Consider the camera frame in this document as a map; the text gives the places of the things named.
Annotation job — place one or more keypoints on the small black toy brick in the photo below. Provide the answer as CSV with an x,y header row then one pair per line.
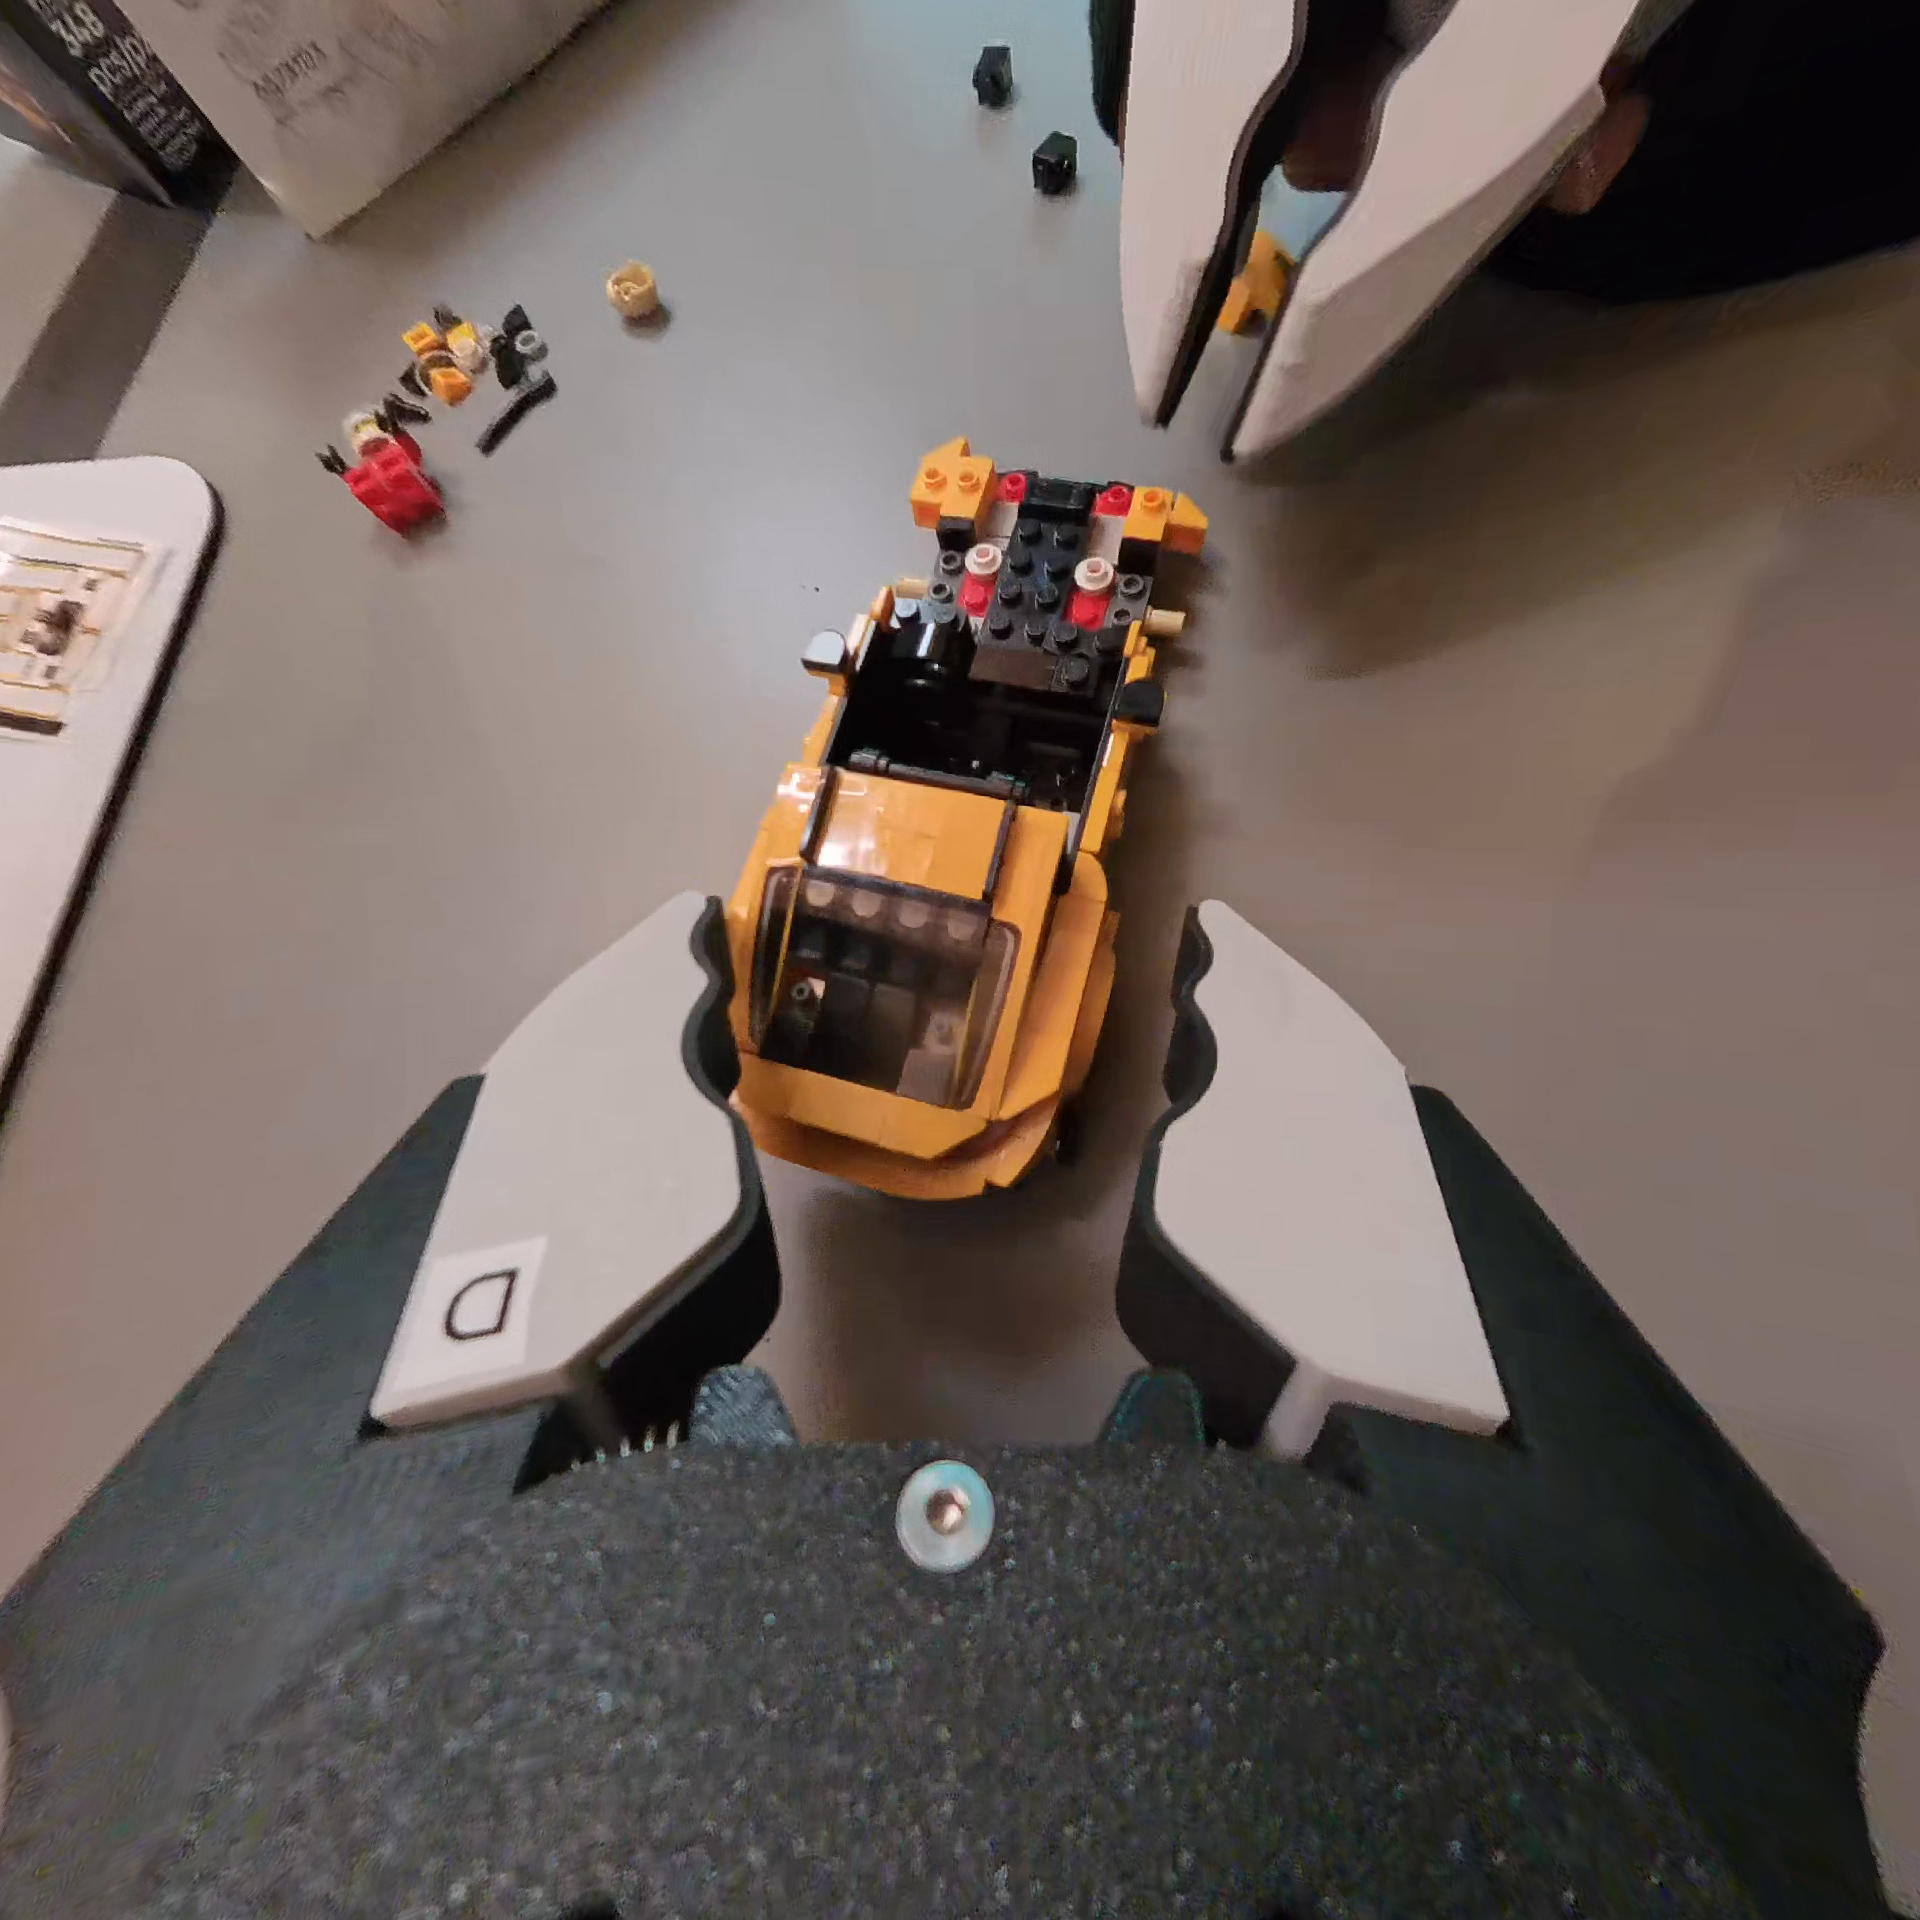
x,y
992,76
1054,163

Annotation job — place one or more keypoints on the white book stand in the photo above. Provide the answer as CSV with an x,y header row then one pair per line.
x,y
43,840

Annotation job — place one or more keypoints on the yellow toy brick car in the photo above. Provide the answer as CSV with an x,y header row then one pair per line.
x,y
931,840

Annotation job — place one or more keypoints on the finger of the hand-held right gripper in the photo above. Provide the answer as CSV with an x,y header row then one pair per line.
x,y
1441,195
1185,148

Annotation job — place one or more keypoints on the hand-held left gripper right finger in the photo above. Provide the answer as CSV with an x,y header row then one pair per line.
x,y
1320,1201

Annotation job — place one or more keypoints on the pile of small toy bricks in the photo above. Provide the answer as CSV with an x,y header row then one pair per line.
x,y
450,360

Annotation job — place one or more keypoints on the yellow toy wedge piece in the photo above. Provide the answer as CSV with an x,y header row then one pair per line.
x,y
1258,293

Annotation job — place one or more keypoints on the person's right hand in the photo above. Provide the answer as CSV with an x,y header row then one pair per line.
x,y
1603,148

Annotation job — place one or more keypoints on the black toy wrench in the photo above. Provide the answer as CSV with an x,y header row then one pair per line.
x,y
515,417

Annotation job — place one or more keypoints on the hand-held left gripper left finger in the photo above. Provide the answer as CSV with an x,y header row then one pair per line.
x,y
586,1201

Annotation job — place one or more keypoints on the black toy car box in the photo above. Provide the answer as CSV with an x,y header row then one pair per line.
x,y
105,106

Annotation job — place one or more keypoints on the clear sticker sheet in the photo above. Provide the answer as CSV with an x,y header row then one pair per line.
x,y
75,628

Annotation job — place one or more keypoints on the white printed paper bag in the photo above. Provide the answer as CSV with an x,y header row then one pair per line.
x,y
376,90

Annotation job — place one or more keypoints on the red toy minifigure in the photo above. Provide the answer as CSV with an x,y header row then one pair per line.
x,y
394,488

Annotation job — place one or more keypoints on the tan round toy piece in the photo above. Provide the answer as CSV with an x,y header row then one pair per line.
x,y
633,291

